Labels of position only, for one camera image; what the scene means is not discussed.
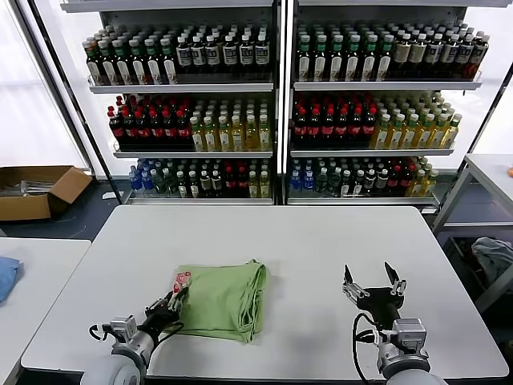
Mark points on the black storage crate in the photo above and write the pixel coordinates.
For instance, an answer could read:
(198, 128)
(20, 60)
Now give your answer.
(455, 250)

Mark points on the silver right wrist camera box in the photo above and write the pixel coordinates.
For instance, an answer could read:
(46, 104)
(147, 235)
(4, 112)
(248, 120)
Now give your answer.
(409, 335)

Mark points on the grey white crumpled cloth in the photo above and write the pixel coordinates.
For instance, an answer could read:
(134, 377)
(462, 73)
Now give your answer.
(493, 252)

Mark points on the blue folded cloth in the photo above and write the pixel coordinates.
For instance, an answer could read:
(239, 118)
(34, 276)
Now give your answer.
(7, 276)

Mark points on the dark bottle beige label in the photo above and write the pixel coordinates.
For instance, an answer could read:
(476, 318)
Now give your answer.
(402, 56)
(418, 56)

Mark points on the green polo shirt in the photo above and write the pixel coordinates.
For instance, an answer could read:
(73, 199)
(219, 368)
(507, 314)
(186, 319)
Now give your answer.
(224, 301)

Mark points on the grey metal shelf board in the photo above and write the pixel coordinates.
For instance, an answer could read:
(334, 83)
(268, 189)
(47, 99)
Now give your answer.
(380, 85)
(192, 154)
(360, 200)
(200, 200)
(180, 87)
(372, 152)

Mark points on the small yellow drink bottle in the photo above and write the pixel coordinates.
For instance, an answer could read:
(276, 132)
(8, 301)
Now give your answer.
(253, 186)
(265, 186)
(417, 185)
(429, 184)

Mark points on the grey metal frame table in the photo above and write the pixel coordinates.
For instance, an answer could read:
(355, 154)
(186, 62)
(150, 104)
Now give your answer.
(489, 164)

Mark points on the grey metal shelf unit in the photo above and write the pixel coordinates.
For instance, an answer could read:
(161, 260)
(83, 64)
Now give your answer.
(380, 3)
(160, 6)

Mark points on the dark bottle green cap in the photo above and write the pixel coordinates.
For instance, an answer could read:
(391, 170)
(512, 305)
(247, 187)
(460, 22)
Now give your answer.
(370, 60)
(305, 60)
(154, 68)
(354, 60)
(337, 60)
(124, 70)
(109, 70)
(385, 60)
(94, 70)
(169, 67)
(321, 60)
(139, 69)

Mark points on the blue water bottle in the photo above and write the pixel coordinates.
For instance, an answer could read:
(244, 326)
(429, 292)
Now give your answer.
(296, 181)
(308, 181)
(147, 182)
(135, 182)

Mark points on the brown cardboard box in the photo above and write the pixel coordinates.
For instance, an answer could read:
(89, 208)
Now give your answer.
(24, 208)

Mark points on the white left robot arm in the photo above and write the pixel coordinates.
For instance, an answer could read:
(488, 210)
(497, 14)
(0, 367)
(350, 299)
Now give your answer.
(116, 369)

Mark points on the white paper scrap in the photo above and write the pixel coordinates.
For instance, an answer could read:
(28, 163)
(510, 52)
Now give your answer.
(108, 195)

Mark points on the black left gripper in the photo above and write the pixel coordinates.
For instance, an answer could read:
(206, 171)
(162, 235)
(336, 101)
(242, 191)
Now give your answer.
(162, 314)

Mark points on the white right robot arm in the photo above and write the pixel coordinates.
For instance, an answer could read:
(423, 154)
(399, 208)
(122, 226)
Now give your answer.
(405, 371)

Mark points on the cola bottle red cap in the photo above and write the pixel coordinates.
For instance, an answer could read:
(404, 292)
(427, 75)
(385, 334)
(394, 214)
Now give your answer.
(157, 131)
(130, 131)
(300, 129)
(170, 131)
(314, 129)
(369, 129)
(184, 130)
(356, 129)
(342, 129)
(143, 131)
(116, 130)
(328, 129)

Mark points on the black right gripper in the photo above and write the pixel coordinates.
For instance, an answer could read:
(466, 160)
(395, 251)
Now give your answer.
(378, 302)

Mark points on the clear plastic tube bundle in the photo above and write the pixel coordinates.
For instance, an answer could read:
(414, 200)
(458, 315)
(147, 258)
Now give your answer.
(34, 187)

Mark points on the dark bottle blue-white label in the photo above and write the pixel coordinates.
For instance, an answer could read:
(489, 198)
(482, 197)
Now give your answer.
(212, 55)
(450, 56)
(247, 54)
(465, 57)
(262, 54)
(230, 55)
(184, 56)
(199, 56)
(434, 56)

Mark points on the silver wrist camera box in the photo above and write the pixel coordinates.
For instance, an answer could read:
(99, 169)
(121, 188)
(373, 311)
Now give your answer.
(123, 328)
(409, 335)

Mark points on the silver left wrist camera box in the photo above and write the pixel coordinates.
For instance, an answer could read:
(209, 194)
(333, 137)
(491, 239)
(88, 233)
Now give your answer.
(123, 328)

